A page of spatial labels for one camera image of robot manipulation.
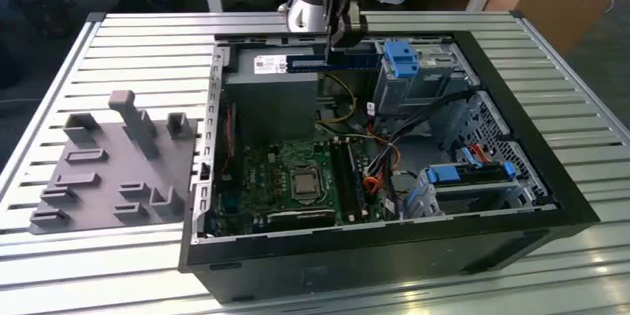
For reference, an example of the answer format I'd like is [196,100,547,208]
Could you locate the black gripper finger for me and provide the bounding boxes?
[332,0,369,53]
[323,0,348,54]

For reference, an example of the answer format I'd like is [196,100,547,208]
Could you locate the orange wire bundle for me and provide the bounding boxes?
[361,134,403,195]

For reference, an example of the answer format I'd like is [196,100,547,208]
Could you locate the black open PC case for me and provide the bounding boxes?
[177,30,600,304]

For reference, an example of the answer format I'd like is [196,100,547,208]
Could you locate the CPU in socket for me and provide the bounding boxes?
[288,168,324,202]

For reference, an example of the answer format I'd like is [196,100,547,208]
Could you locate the blue disk bay latch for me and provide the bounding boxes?
[385,41,420,79]

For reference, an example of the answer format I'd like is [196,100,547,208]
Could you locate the blue flat data wire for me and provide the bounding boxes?
[459,143,499,169]

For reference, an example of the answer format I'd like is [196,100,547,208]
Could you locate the grey power supply unit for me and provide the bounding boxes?
[223,47,321,142]

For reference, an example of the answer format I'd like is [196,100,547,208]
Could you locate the metal disk bay cage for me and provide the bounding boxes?
[400,178,552,221]
[371,41,482,117]

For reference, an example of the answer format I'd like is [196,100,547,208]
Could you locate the green motherboard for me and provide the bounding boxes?
[211,136,395,237]

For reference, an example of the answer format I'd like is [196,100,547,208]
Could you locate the grey parts rack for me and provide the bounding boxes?
[28,89,205,235]

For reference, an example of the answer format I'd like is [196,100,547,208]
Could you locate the yellow wire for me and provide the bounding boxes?
[313,73,359,135]

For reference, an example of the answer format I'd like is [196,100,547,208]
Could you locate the hard disk in blue carrier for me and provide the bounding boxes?
[421,162,518,187]

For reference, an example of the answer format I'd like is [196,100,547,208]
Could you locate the black graphics card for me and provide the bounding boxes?
[264,208,336,229]

